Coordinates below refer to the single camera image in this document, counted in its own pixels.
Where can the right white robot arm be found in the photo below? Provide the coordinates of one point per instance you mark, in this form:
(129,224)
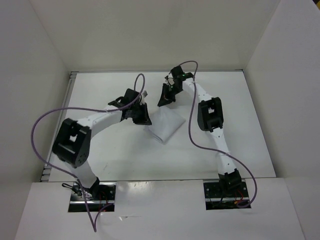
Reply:
(210,120)

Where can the aluminium table frame rail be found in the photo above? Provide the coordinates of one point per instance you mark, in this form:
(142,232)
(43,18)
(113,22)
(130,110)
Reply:
(45,176)

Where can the white skirt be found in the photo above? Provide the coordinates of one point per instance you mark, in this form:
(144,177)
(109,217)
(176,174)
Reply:
(164,123)

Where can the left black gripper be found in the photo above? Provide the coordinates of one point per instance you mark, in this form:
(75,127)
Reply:
(144,119)

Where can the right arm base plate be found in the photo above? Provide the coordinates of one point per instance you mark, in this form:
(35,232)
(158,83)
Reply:
(215,199)

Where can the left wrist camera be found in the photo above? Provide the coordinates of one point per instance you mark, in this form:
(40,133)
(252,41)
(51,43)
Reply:
(130,99)

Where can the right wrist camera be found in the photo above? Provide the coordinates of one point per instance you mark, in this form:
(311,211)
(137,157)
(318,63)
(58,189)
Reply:
(178,73)

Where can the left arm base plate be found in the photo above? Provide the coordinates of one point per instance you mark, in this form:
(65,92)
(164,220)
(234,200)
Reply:
(104,199)

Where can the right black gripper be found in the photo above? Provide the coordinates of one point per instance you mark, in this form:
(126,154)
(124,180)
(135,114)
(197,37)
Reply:
(166,98)

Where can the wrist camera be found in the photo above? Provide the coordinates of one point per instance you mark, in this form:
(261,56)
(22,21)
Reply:
(130,99)
(178,73)

